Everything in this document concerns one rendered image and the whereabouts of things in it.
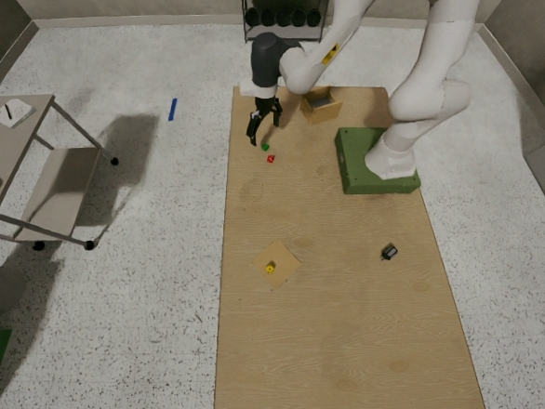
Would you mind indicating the tan flat mat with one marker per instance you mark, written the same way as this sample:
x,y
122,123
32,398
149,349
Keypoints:
x,y
281,259

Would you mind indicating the small wooden crate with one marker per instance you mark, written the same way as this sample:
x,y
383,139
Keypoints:
x,y
316,113

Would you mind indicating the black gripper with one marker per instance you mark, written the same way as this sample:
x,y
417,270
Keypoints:
x,y
263,104

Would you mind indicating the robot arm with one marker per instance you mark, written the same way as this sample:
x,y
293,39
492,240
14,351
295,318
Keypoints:
x,y
421,101

